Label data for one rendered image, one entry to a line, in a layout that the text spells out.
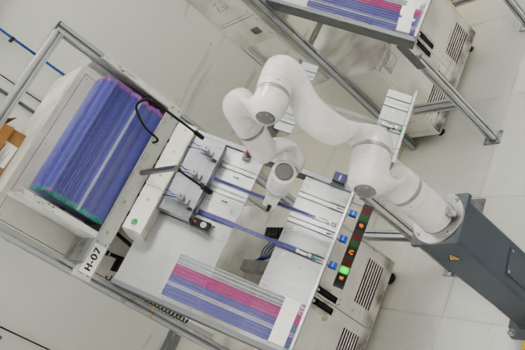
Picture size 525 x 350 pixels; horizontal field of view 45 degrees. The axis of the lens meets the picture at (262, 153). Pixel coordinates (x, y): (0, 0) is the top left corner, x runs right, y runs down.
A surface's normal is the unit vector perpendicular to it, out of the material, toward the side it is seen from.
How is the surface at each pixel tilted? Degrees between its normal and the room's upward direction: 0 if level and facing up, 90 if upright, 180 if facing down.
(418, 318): 0
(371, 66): 0
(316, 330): 90
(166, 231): 47
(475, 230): 90
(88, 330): 90
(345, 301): 90
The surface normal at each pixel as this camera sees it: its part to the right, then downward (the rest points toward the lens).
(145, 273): -0.04, -0.44
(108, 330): 0.59, -0.09
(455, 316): -0.70, -0.54
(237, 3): -0.40, 0.83
